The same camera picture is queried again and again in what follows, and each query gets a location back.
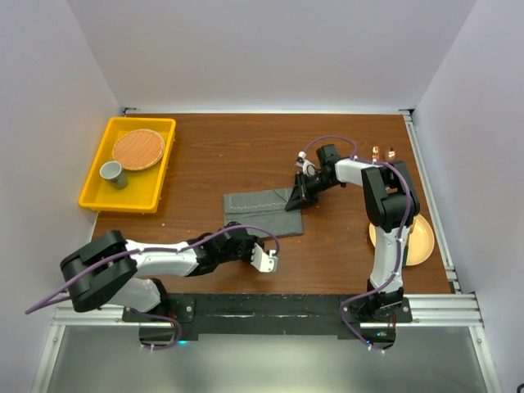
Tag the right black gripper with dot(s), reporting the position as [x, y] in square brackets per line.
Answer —
[301, 195]

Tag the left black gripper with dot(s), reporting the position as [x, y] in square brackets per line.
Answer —
[250, 239]

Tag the grey cloth napkin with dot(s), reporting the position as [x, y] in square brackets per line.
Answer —
[265, 209]

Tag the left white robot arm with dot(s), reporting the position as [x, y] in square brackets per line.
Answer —
[116, 271]

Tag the rose gold fork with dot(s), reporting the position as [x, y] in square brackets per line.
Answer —
[376, 153]

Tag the rose gold spoon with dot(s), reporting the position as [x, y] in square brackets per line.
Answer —
[389, 154]

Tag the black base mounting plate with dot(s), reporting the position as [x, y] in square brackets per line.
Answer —
[189, 317]

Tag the yellow plastic tray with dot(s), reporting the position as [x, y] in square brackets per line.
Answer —
[128, 170]

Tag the golden round plate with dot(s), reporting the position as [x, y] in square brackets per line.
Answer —
[420, 237]

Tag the orange woven coaster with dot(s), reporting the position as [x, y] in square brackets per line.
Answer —
[139, 149]

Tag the grey ceramic cup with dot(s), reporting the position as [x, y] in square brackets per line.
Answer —
[113, 173]

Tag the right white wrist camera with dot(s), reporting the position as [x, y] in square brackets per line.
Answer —
[306, 167]

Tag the gold fork green handle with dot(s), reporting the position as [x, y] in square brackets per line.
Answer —
[405, 254]

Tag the aluminium frame rail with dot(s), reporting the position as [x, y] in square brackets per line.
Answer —
[442, 350]

